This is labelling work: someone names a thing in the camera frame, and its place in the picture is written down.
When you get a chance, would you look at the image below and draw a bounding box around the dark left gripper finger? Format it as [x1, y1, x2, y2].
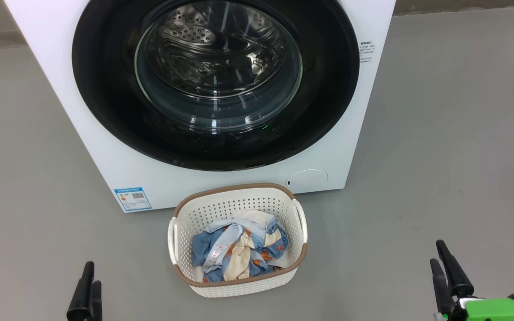
[90, 280, 103, 321]
[66, 261, 95, 321]

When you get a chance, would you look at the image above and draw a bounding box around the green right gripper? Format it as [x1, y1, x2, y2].
[430, 240, 514, 321]

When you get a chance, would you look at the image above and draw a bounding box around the blue cartoon print garment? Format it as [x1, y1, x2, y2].
[190, 214, 290, 283]

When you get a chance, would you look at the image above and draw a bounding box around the cream and light-blue garment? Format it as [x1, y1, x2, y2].
[224, 210, 276, 281]

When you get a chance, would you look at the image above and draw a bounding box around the black-rimmed glass washer door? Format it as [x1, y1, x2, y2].
[72, 0, 360, 171]

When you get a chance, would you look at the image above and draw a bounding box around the white front-load washing machine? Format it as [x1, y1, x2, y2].
[4, 0, 397, 213]

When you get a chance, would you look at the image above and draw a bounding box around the blue energy label sticker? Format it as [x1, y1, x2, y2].
[114, 187, 152, 212]

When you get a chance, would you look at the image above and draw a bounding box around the cream perforated basket brown rim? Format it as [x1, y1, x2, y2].
[167, 182, 308, 298]

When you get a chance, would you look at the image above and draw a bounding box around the round white filter cover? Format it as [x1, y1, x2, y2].
[285, 169, 329, 193]

